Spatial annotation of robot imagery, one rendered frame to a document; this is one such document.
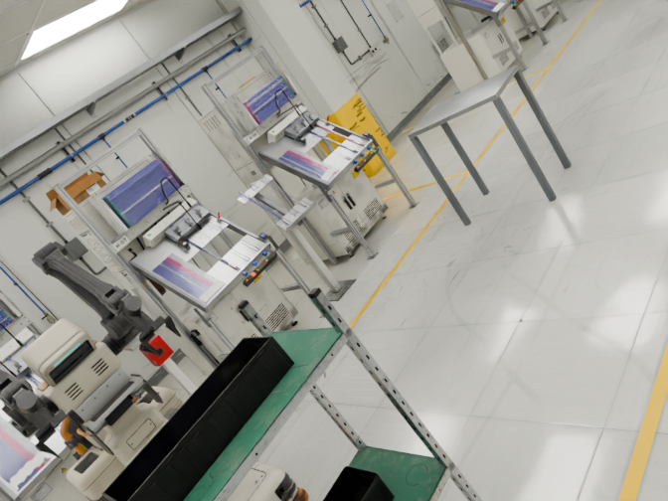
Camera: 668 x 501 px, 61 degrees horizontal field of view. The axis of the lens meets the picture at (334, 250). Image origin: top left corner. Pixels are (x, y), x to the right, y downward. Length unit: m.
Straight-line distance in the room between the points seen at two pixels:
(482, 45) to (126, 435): 6.24
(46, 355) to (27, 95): 3.92
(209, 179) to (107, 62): 1.50
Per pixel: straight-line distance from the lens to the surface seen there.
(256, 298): 4.40
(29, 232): 5.61
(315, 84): 6.83
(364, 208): 5.20
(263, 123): 4.99
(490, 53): 7.54
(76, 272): 2.28
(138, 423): 2.48
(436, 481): 1.98
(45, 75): 6.08
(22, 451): 3.67
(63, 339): 2.34
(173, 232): 4.27
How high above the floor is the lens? 1.64
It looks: 17 degrees down
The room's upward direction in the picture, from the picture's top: 36 degrees counter-clockwise
